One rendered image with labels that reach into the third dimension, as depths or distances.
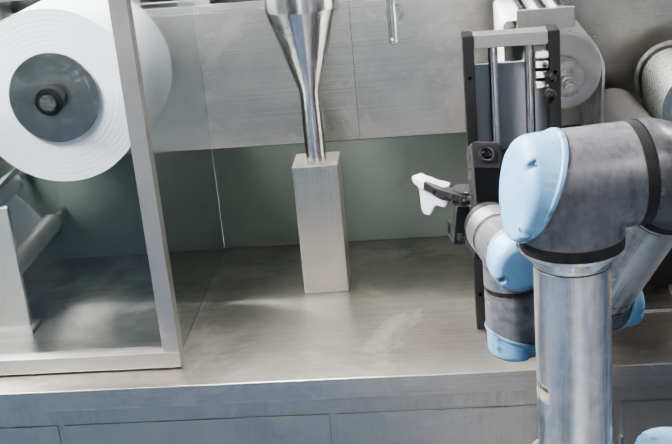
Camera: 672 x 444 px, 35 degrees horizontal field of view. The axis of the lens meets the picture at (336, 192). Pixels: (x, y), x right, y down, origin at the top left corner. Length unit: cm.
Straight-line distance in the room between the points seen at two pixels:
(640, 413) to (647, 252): 65
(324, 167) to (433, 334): 39
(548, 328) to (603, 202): 17
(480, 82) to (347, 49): 50
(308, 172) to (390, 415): 50
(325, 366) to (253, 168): 63
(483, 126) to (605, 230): 75
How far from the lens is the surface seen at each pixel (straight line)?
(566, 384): 125
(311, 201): 210
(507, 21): 194
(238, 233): 243
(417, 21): 227
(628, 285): 142
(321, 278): 216
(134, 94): 179
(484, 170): 161
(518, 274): 145
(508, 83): 186
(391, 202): 238
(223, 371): 192
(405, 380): 185
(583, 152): 114
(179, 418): 197
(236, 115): 234
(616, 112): 210
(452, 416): 192
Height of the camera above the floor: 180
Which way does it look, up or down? 19 degrees down
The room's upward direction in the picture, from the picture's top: 5 degrees counter-clockwise
